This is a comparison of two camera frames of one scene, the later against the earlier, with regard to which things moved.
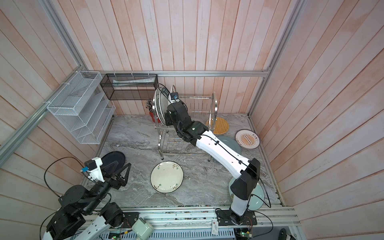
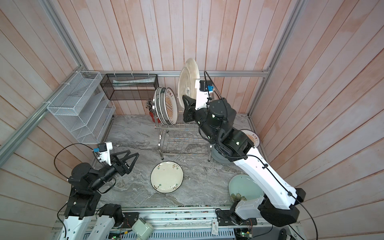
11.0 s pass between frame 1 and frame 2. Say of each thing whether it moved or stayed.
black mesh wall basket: stayed
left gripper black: moved
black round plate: moved
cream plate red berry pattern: stayed
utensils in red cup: stayed
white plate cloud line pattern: stayed
